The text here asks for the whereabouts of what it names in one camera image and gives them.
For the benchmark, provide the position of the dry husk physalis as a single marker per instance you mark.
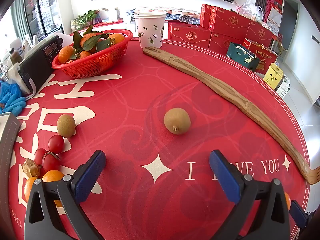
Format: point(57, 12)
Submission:
point(31, 168)

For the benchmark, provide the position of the red cherry tomato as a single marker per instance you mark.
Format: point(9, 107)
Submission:
point(50, 162)
point(39, 156)
point(55, 143)

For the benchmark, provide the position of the black portable radio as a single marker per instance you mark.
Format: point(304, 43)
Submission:
point(37, 62)

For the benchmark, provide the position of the white ceramic jar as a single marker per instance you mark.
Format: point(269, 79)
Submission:
point(18, 42)

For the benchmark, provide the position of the small orange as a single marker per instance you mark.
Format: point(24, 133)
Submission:
point(28, 187)
point(52, 176)
point(287, 201)

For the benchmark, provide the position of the brown glass bottle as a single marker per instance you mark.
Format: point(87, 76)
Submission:
point(15, 56)

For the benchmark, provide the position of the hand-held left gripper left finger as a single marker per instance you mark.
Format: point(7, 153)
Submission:
point(90, 177)

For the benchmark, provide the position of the wall calendar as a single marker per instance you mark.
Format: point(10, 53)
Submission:
point(273, 21)

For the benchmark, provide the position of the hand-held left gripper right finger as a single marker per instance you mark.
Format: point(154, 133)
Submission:
point(222, 177)

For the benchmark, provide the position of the plaid cloth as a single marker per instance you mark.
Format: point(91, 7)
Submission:
point(186, 18)

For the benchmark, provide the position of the wooden back scratcher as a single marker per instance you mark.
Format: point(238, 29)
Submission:
point(175, 60)

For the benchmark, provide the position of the red plastic basket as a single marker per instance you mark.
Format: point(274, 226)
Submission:
point(95, 65)

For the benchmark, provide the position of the clear plastic bag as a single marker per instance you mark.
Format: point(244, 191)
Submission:
point(250, 8)

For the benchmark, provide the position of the blue rubber gloves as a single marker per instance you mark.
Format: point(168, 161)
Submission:
point(10, 97)

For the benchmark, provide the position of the grey cardboard box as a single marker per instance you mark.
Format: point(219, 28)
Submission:
point(7, 142)

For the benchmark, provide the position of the pile of leafy oranges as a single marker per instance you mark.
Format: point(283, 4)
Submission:
point(66, 53)

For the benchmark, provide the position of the small white carton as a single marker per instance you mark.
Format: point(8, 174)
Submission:
point(117, 13)

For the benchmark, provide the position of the round brown fruit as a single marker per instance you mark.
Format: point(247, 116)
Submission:
point(66, 125)
point(177, 120)

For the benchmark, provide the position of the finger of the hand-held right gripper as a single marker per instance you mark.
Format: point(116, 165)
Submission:
point(298, 213)

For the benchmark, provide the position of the green potted plant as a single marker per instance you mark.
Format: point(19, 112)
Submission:
point(86, 17)

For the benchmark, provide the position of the red fruit gift box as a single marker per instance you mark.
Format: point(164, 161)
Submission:
point(265, 55)

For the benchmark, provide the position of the narrow red gift box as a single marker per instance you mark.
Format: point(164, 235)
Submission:
point(205, 15)

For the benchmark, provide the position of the white floral paper cup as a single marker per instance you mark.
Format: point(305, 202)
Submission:
point(150, 32)

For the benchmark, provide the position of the green gift bag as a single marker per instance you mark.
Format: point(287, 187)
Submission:
point(241, 57)

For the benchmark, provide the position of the yellow carton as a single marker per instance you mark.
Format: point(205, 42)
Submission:
point(273, 77)

